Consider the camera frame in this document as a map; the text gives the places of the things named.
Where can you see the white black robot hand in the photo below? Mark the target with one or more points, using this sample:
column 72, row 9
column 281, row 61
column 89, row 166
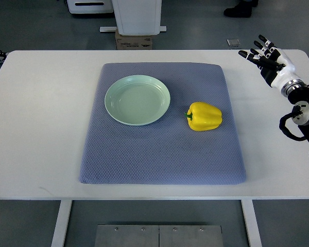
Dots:
column 275, row 66

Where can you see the yellow bell pepper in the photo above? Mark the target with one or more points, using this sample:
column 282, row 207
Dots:
column 202, row 116

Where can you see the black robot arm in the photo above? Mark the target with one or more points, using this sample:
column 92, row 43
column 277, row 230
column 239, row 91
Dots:
column 298, row 94

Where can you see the grey floor plate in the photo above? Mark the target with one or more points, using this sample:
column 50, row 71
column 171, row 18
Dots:
column 233, row 42

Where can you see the light green plate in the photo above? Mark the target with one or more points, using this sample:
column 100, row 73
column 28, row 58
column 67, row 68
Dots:
column 137, row 100

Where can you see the black shoe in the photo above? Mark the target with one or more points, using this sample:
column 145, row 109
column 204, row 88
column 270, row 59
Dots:
column 242, row 10

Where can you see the blue textured mat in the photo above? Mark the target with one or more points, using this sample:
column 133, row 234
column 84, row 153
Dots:
column 167, row 151

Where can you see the cardboard box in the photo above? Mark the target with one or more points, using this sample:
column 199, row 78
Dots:
column 132, row 42

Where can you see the white machine base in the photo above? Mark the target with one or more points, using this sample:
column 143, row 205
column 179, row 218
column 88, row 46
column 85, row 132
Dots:
column 137, row 18

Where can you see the right white table leg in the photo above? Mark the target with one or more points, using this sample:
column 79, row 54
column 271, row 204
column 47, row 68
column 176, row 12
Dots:
column 251, row 224

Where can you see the white table leg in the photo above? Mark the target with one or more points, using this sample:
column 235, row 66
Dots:
column 251, row 224
column 61, row 223

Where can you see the white cabinet with slot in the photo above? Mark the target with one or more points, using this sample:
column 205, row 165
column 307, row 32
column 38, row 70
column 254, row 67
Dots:
column 89, row 6

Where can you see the left white table leg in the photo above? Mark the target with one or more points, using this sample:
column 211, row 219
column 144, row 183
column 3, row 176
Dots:
column 61, row 223

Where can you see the metal base plate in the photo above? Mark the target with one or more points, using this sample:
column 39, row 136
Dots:
column 159, row 235

